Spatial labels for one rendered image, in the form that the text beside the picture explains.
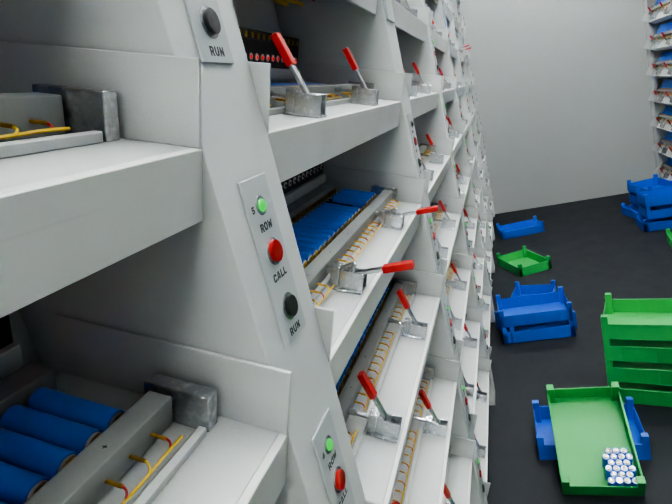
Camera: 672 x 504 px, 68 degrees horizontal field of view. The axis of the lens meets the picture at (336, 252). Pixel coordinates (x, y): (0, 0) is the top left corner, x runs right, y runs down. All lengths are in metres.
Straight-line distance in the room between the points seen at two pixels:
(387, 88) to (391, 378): 0.52
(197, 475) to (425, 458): 0.64
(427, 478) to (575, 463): 0.86
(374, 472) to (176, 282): 0.36
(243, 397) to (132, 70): 0.22
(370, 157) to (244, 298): 0.70
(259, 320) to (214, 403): 0.07
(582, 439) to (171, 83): 1.59
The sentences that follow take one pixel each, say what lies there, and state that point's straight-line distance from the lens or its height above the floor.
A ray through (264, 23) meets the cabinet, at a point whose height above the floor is 1.32.
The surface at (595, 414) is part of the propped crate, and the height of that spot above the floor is 0.11.
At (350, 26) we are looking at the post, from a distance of 1.00.
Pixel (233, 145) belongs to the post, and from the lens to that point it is 0.35.
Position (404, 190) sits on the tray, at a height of 0.97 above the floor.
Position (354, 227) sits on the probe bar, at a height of 0.98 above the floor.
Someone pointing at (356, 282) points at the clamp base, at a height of 0.95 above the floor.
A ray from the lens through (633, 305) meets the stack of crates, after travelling 2.06.
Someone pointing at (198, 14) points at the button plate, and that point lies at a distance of 0.35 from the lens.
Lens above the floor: 1.13
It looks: 14 degrees down
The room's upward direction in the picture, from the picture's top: 14 degrees counter-clockwise
